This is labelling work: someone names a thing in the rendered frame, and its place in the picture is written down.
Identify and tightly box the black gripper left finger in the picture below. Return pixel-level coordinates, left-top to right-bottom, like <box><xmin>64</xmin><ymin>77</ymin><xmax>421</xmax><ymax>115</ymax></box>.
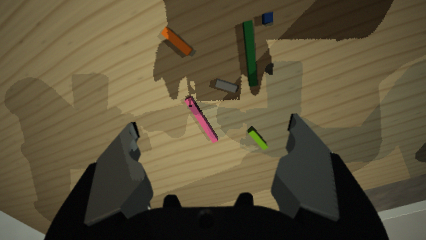
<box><xmin>44</xmin><ymin>122</ymin><xmax>153</xmax><ymax>240</ymax></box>

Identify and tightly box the small blue cube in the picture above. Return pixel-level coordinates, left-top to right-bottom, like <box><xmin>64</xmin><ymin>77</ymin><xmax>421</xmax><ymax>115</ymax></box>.
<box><xmin>262</xmin><ymin>12</ymin><xmax>273</xmax><ymax>24</ymax></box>

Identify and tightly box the orange rectangular block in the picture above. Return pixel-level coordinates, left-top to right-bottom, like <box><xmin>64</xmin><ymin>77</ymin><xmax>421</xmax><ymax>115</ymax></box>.
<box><xmin>161</xmin><ymin>27</ymin><xmax>192</xmax><ymax>56</ymax></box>

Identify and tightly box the grey rectangular block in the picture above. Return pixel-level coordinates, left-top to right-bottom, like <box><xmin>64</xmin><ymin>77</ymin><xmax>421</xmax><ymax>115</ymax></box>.
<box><xmin>215</xmin><ymin>79</ymin><xmax>237</xmax><ymax>93</ymax></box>

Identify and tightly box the pink rod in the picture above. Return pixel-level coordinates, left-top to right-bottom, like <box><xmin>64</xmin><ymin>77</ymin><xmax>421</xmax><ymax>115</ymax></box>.
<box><xmin>185</xmin><ymin>96</ymin><xmax>218</xmax><ymax>142</ymax></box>

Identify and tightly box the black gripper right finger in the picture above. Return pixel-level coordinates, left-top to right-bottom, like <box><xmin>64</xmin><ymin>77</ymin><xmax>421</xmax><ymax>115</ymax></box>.
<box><xmin>271</xmin><ymin>113</ymin><xmax>389</xmax><ymax>240</ymax></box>

